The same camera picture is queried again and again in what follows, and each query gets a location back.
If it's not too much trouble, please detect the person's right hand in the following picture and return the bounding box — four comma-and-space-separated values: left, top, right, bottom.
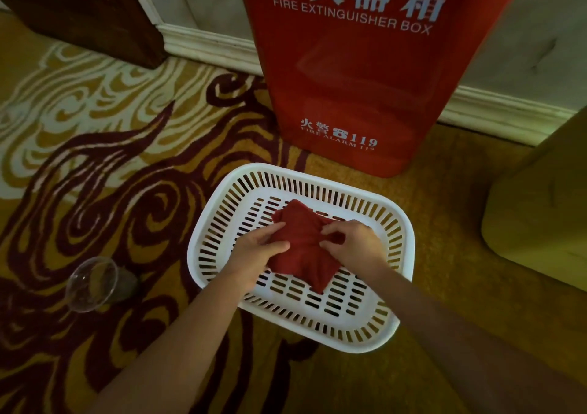
319, 220, 389, 276

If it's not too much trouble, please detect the person's left hand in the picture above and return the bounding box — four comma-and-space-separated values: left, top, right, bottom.
226, 221, 291, 287

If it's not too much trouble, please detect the red cloth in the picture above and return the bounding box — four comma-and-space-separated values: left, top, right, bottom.
266, 199, 345, 294

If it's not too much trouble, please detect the person's right forearm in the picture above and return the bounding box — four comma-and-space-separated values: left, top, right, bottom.
364, 262, 587, 414

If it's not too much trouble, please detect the person's left forearm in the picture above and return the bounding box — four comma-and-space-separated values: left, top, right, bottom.
89, 264, 253, 414

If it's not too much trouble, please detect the white slotted plastic basket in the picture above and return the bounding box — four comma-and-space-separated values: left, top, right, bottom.
186, 163, 416, 354

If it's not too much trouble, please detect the white baseboard moulding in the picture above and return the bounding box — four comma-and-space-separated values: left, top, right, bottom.
120, 0, 578, 147

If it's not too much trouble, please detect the red fire extinguisher box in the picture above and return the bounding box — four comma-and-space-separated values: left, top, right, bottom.
235, 0, 532, 179

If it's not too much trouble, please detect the clear plastic cup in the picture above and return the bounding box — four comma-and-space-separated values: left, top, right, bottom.
64, 256, 139, 314

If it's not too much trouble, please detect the yellow upholstered seat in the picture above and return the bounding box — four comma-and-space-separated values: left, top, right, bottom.
481, 106, 587, 292

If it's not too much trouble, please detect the dark wooden furniture leg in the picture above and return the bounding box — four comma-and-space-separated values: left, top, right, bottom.
0, 0, 167, 70

